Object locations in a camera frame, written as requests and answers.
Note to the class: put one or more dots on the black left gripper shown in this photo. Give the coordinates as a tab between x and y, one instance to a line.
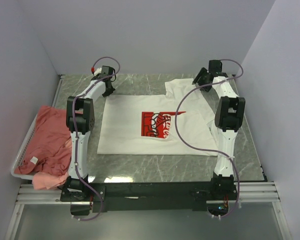
110	92

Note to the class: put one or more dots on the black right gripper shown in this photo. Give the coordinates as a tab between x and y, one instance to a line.
202	72

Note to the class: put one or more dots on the white t-shirt red print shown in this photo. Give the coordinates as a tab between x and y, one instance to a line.
179	122

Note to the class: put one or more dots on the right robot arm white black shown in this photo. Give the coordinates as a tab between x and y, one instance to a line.
227	122

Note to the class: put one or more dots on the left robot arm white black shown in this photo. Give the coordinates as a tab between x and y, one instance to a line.
80	120

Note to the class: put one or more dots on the red t-shirt in tray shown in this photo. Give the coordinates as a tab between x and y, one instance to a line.
50	140

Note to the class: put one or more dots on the white plastic tray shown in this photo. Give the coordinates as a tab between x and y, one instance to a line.
20	155

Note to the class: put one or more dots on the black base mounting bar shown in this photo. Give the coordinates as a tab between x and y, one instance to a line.
141	196

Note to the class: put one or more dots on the pink t-shirt in tray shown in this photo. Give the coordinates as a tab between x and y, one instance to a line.
46	181

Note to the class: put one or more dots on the aluminium frame rail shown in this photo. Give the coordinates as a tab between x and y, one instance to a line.
248	192

